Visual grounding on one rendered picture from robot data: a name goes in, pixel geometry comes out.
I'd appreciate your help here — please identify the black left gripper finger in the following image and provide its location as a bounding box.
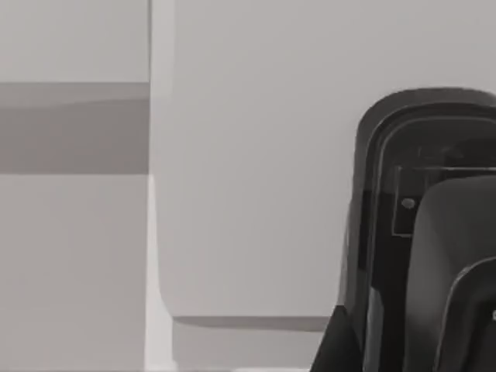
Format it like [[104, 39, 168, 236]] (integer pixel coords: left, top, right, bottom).
[[308, 304, 364, 372]]

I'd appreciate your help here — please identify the black rounded plastic object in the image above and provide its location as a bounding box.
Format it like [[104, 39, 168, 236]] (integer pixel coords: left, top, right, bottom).
[[336, 87, 496, 372]]

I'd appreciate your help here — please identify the pale grey rounded box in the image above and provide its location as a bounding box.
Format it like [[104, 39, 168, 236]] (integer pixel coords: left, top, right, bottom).
[[148, 0, 496, 322]]

